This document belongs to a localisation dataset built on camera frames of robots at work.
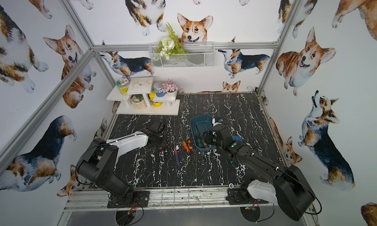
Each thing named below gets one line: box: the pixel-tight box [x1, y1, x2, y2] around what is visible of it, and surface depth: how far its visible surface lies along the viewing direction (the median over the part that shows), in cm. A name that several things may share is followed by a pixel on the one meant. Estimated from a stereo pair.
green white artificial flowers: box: [155, 21, 187, 61], surface depth 82 cm
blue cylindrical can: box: [153, 81, 166, 98], surface depth 97 cm
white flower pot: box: [161, 78, 180, 101], surface depth 94 cm
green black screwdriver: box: [193, 122, 204, 147], surface depth 95 cm
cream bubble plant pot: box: [131, 93, 147, 110], surface depth 109 cm
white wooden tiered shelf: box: [106, 76, 181, 116], surface depth 109 cm
